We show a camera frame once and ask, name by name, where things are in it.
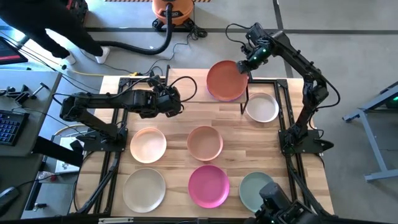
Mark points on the black computer mouse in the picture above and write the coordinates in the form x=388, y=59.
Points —
x=7, y=196

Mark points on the silver bracket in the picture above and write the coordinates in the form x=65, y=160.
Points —
x=115, y=220

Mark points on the orange shop vacuum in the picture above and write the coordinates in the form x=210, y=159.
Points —
x=177, y=9

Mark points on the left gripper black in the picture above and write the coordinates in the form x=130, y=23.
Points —
x=170, y=105

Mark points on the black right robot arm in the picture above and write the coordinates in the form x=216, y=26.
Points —
x=298, y=59

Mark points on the grey side desk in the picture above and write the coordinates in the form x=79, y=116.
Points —
x=31, y=77

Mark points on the dark computer monitor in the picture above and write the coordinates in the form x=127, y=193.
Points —
x=9, y=51

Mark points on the black aluminium rig frame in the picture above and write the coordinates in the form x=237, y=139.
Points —
x=283, y=84

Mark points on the small white deep plate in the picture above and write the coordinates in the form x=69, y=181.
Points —
x=262, y=107

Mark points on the magenta pink plate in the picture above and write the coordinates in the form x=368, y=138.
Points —
x=208, y=186

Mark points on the grey metal table leg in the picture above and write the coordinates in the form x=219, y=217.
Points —
x=374, y=144

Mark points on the terracotta orange plate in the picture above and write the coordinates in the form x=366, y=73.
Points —
x=225, y=81

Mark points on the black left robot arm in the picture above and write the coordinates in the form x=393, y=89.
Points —
x=99, y=101

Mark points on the pale peach deep plate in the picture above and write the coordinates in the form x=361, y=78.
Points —
x=148, y=145

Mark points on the large cream plate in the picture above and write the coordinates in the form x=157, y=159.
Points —
x=144, y=189

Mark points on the person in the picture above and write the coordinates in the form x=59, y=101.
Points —
x=31, y=15

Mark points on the tan pink deep plate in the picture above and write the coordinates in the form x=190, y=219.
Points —
x=204, y=143

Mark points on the white box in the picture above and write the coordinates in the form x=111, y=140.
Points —
x=66, y=166

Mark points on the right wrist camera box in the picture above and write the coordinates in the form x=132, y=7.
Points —
x=255, y=31

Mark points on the grey green plate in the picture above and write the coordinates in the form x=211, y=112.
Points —
x=248, y=193

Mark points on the red black tool case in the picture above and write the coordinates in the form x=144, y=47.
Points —
x=79, y=9

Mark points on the backlit black keyboard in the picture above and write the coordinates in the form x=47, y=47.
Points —
x=11, y=127

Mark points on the black bench clamp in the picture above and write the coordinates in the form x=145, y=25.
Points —
x=21, y=95

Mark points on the black slanted beam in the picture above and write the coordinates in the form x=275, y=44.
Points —
x=56, y=152

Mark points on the wooden shelf black metal legs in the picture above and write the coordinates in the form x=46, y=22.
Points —
x=200, y=93

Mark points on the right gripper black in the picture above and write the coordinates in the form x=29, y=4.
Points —
x=259, y=51

